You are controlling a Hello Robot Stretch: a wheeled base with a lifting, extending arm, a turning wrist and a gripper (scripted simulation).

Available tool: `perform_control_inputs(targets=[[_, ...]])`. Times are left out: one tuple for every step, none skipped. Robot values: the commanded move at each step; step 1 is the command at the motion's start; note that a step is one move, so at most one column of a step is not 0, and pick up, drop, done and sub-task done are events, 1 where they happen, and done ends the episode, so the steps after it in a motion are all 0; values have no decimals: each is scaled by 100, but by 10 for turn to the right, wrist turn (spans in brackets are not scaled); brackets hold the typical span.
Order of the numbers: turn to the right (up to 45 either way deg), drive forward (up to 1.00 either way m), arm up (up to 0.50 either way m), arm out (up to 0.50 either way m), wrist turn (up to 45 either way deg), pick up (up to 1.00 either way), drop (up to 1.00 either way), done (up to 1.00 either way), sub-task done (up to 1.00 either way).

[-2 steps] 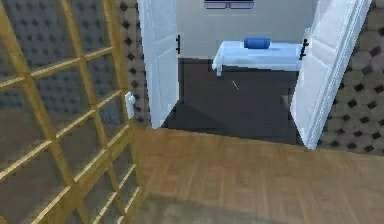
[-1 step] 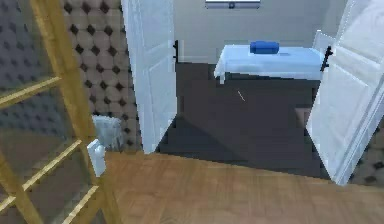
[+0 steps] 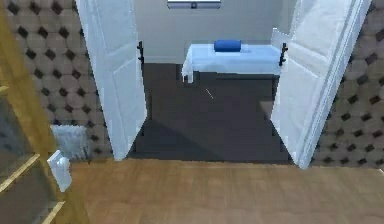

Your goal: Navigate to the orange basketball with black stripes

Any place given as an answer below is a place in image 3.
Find blue pillow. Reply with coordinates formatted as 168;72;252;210
213;39;242;53

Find black door handle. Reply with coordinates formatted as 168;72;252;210
136;40;145;65
278;42;289;67

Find yellow wooden shelf unit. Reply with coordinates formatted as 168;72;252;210
0;6;90;224

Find bed with pale blue sheet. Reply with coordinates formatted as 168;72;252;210
181;43;283;84

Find white room door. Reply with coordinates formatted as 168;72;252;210
75;0;148;162
270;0;373;170

